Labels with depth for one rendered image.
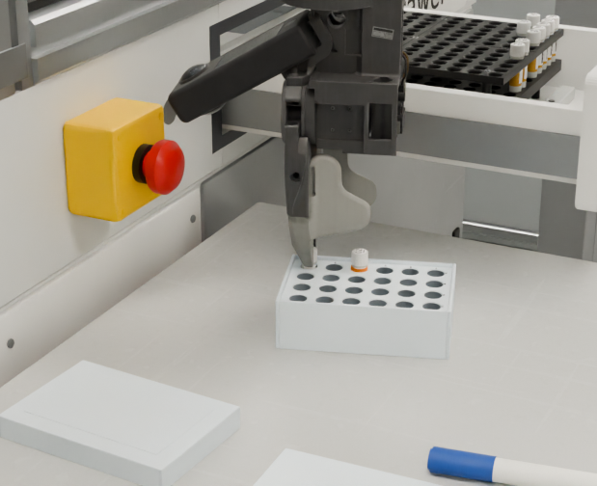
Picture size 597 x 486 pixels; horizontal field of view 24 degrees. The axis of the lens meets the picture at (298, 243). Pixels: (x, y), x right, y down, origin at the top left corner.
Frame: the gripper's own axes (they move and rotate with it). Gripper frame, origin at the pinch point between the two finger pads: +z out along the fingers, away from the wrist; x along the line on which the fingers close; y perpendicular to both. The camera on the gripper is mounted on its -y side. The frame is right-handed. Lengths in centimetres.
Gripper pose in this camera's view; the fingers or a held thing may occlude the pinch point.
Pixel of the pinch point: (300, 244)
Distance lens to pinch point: 104.8
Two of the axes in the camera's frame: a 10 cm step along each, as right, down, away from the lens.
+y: 9.9, 0.6, -1.3
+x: 1.4, -3.9, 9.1
